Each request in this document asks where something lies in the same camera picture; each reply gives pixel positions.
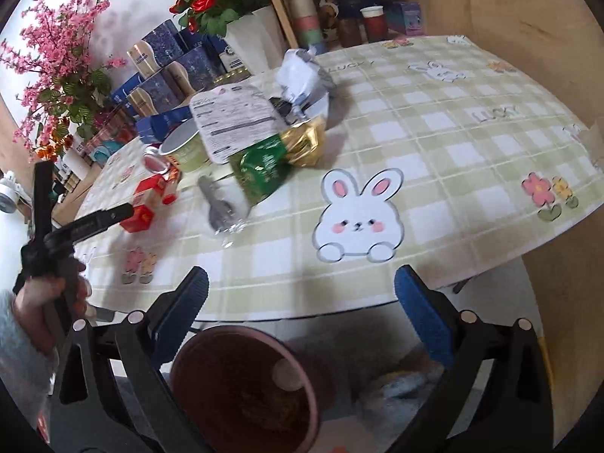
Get white plastic bag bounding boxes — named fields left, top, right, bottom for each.
left=275, top=45, right=338, bottom=119

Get black utensil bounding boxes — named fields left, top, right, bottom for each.
left=196, top=174, right=252, bottom=249

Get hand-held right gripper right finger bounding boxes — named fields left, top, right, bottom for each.
left=394, top=264, right=553, bottom=453

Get row of small brown bottles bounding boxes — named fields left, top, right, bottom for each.
left=53, top=165, right=92, bottom=199

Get person's left hand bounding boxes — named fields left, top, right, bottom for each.
left=13, top=264, right=94, bottom=356

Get red cigarette pack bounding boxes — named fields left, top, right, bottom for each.
left=120, top=174, right=177, bottom=233

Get plain dark blue box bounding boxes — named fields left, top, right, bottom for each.
left=179, top=28, right=208, bottom=52

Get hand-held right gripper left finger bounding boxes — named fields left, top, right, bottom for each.
left=49, top=267, right=211, bottom=453

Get blue carton box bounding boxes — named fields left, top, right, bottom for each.
left=137, top=106, right=192, bottom=145

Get blue and gold gift box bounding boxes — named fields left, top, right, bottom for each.
left=125, top=75, right=184, bottom=117
left=127, top=19, right=186, bottom=79
left=163, top=47, right=222, bottom=92

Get blue box with round emblem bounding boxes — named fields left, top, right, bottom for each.
left=208, top=35, right=244, bottom=74

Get brown glass jar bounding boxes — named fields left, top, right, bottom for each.
left=337, top=16, right=362, bottom=49

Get white printed package card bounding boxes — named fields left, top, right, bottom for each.
left=189, top=82, right=284, bottom=163

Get gold metal tray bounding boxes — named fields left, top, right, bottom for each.
left=212, top=70, right=251, bottom=86

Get stack of pastel paper cups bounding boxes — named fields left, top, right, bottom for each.
left=285, top=0, right=327, bottom=55

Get gold foil wrapper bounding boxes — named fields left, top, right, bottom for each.
left=280, top=116, right=328, bottom=168

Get small purple blue box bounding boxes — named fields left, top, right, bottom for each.
left=391, top=1, right=428, bottom=37

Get white ribbed vase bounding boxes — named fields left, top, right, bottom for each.
left=63, top=151, right=91, bottom=181

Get small black packet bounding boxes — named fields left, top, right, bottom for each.
left=269, top=97, right=296, bottom=120

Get green foil snack bag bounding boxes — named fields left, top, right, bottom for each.
left=229, top=134, right=296, bottom=208

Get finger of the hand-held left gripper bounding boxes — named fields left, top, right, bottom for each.
left=71, top=203, right=136, bottom=246

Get orange artificial flowers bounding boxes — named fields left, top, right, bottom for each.
left=35, top=123, right=75, bottom=161

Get person's left forearm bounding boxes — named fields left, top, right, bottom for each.
left=0, top=293, right=60, bottom=430

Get brown plastic flower pot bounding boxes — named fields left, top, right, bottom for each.
left=169, top=325, right=322, bottom=453

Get white desk fan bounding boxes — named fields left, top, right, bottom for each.
left=0, top=170, right=31, bottom=214

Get red plastic cup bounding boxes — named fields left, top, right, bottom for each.
left=143, top=146, right=182, bottom=176

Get blue and white flat box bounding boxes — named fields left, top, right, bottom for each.
left=111, top=73, right=145, bottom=105

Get green paper cup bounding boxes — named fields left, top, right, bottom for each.
left=159, top=118, right=214, bottom=174

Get white faceted vase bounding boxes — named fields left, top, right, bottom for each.
left=222, top=6, right=296, bottom=74

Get teal patterned wavy box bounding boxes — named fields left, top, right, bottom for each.
left=85, top=108, right=139, bottom=161

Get red jar with white lid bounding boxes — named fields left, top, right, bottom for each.
left=361, top=6, right=389, bottom=42

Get pink artificial blossom plant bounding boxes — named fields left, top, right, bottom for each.
left=0, top=0, right=129, bottom=161

